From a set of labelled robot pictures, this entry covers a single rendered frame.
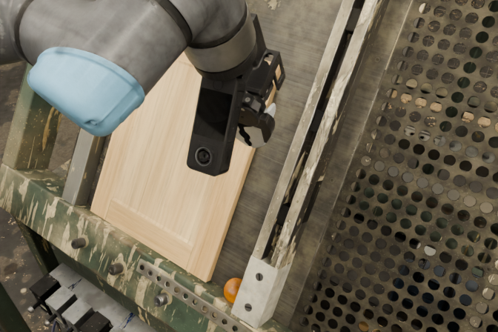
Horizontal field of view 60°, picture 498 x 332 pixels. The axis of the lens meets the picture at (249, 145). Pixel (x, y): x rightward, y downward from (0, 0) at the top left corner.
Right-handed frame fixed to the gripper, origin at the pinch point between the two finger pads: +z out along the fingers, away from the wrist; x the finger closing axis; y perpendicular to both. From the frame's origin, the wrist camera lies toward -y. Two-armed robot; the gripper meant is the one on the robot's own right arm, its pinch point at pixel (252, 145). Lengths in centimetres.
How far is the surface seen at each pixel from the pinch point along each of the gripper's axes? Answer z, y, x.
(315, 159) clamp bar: 16.3, 7.1, -5.5
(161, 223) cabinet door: 35.8, -11.8, 26.4
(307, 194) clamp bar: 20.2, 1.7, -5.8
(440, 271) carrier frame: 98, 15, -39
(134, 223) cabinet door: 37, -14, 34
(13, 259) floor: 124, -46, 135
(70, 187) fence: 36, -12, 54
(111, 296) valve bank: 48, -32, 36
